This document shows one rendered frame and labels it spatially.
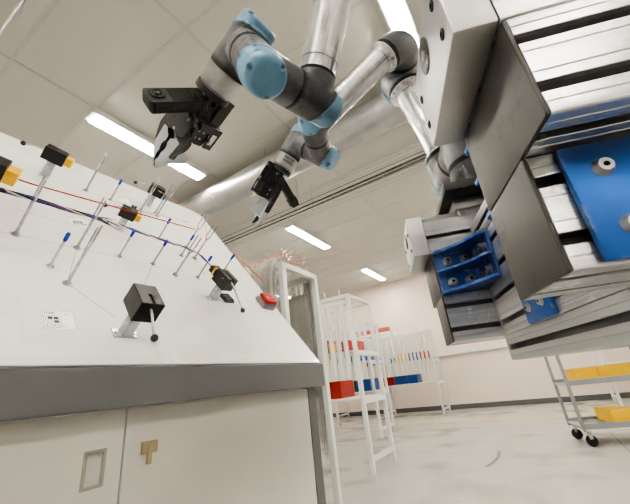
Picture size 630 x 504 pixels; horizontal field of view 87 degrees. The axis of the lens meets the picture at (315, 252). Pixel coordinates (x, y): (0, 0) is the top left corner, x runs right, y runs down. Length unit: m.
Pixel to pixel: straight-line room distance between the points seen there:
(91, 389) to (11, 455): 0.11
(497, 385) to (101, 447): 8.48
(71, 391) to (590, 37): 0.71
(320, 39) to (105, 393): 0.72
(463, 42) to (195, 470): 0.80
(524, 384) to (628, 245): 8.56
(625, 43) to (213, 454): 0.85
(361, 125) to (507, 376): 6.88
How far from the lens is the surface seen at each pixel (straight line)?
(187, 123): 0.75
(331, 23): 0.76
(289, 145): 1.13
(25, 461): 0.69
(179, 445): 0.80
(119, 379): 0.68
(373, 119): 3.23
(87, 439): 0.71
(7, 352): 0.66
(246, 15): 0.73
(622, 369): 4.60
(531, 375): 8.81
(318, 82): 0.70
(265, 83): 0.62
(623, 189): 0.30
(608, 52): 0.31
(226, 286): 1.00
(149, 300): 0.69
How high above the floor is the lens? 0.80
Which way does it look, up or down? 22 degrees up
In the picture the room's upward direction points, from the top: 7 degrees counter-clockwise
